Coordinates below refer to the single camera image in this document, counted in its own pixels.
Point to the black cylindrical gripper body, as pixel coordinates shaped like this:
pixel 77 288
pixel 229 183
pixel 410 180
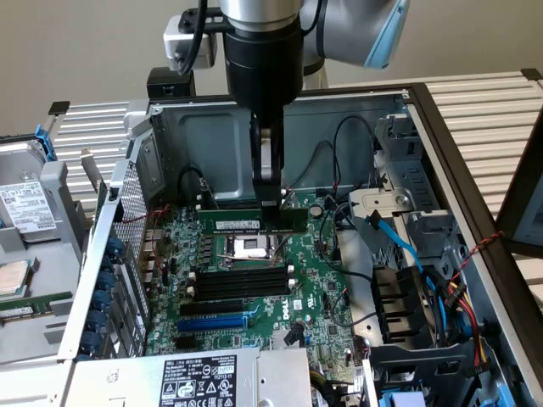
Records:
pixel 263 68

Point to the green RAM stick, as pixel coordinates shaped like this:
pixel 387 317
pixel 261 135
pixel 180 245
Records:
pixel 34 307
pixel 229 220

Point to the black RAM slot white latch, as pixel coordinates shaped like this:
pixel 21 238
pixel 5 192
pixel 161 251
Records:
pixel 242 277
pixel 242 291

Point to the round coin battery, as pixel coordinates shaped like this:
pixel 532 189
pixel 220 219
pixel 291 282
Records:
pixel 315 209

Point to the thin metal locking lever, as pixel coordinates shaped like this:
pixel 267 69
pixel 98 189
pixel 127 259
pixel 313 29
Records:
pixel 281 252

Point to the silver CPU socket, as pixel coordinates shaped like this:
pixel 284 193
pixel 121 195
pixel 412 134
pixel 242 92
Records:
pixel 248 253

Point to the open metal PC case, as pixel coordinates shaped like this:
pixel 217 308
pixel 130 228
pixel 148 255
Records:
pixel 212 140

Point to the green motherboard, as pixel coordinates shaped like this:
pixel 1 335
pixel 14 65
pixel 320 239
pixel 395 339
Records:
pixel 314 271

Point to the black box with port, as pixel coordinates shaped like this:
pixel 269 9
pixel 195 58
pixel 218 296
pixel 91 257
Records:
pixel 169 82

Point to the metal disk bay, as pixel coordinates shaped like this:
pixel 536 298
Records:
pixel 382 199

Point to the long black expansion slot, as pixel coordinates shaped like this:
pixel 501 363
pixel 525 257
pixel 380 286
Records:
pixel 212 308

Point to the blue expansion slot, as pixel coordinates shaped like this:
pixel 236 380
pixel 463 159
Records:
pixel 212 325

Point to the black plastic fan shroud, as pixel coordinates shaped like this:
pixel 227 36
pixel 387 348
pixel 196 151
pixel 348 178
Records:
pixel 399 305

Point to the short black expansion slot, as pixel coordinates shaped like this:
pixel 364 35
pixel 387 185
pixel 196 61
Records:
pixel 188 343

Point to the black table corner cap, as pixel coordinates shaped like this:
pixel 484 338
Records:
pixel 531 74
pixel 59 107

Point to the grey plastic parts rack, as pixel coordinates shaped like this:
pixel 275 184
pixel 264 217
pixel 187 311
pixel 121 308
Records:
pixel 55 254

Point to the hard drive in blue caddy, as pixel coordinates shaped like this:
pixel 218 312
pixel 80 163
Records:
pixel 44 140

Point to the black framed panel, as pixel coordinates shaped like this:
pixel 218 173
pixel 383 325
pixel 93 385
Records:
pixel 509 212

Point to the silver power supply unit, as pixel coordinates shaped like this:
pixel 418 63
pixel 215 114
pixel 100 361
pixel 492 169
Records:
pixel 127 377

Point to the silver hard disk white label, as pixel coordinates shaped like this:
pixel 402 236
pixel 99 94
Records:
pixel 21 199

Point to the silver CPU chip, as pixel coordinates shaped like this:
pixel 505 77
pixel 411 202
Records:
pixel 15 277

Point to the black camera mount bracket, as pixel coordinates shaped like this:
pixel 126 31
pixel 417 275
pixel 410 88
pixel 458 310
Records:
pixel 212 23

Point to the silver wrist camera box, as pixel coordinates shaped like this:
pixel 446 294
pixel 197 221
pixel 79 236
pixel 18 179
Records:
pixel 178 42

